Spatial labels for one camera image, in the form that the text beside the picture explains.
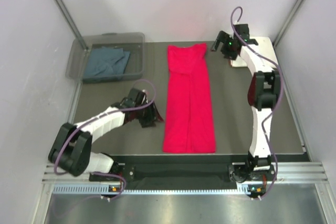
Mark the folded white t shirt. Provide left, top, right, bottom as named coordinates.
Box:
left=229, top=37, right=278, bottom=70

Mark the aluminium frame rail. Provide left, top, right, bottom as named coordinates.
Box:
left=41, top=162, right=329, bottom=185

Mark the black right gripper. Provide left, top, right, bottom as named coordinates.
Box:
left=209, top=31, right=237, bottom=61

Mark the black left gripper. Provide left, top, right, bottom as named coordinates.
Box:
left=134, top=100, right=164, bottom=128

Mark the clear plastic bin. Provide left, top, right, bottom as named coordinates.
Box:
left=66, top=32, right=145, bottom=83

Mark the pink t shirt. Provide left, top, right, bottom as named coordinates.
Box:
left=163, top=43, right=216, bottom=154

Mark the right aluminium corner post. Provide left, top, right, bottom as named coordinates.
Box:
left=272, top=0, right=305, bottom=48

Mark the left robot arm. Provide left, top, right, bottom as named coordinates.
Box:
left=48, top=88, right=163, bottom=180

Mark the grey slotted cable duct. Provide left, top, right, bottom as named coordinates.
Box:
left=52, top=184, right=263, bottom=195

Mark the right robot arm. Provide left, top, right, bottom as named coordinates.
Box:
left=211, top=24, right=282, bottom=180

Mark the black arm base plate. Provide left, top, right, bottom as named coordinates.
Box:
left=89, top=155, right=276, bottom=183

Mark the left aluminium corner post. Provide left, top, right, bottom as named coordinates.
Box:
left=54, top=0, right=88, bottom=50

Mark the grey-blue t shirt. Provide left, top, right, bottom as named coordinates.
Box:
left=82, top=47, right=131, bottom=82

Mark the aluminium corner post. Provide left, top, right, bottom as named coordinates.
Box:
left=54, top=0, right=88, bottom=50
left=272, top=0, right=305, bottom=48

